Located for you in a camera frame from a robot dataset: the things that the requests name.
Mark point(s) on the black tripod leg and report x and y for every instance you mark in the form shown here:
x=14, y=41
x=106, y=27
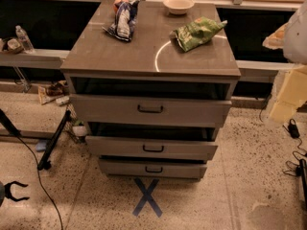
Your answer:
x=44, y=163

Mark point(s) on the snack wrappers on floor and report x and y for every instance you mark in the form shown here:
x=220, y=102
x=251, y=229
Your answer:
x=47, y=94

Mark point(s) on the bottom drawer with handle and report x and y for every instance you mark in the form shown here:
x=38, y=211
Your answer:
x=153, y=169

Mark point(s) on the blue chip bag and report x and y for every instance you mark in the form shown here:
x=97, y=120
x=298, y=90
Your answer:
x=124, y=21

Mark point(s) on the black power adapter with cable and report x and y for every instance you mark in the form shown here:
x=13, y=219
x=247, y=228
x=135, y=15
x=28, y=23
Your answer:
x=293, y=168

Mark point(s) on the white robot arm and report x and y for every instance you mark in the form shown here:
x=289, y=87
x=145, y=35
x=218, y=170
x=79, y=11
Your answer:
x=295, y=37

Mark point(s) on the green jalapeno chip bag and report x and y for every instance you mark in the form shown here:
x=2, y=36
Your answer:
x=196, y=33

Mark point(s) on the small white plant pot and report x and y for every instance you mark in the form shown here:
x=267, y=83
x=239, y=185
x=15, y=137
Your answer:
x=79, y=129

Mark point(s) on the top drawer with handle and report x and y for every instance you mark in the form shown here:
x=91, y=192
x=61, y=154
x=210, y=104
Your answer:
x=150, y=111

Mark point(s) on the drawer with handle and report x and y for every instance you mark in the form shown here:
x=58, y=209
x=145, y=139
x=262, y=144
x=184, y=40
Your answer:
x=151, y=148
x=150, y=111
x=153, y=169

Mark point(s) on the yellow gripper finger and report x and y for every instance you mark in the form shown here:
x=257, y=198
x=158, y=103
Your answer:
x=291, y=96

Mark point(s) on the clear plastic water bottle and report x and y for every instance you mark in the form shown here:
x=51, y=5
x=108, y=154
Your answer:
x=24, y=39

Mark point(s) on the beige bowl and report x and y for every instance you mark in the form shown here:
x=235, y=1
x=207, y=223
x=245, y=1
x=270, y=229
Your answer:
x=178, y=7

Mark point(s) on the blue tape X mark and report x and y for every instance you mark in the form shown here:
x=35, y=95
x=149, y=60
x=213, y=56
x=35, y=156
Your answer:
x=147, y=197

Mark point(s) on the black clamp at left edge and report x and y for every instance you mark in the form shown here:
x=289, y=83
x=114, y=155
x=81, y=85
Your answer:
x=6, y=191

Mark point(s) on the grey drawer cabinet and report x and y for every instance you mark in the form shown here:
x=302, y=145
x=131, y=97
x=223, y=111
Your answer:
x=152, y=65

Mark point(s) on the crumpled item on ledge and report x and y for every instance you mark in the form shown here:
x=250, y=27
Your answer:
x=10, y=45

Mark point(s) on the middle drawer with handle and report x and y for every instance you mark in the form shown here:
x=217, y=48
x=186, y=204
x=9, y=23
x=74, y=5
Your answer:
x=151, y=148

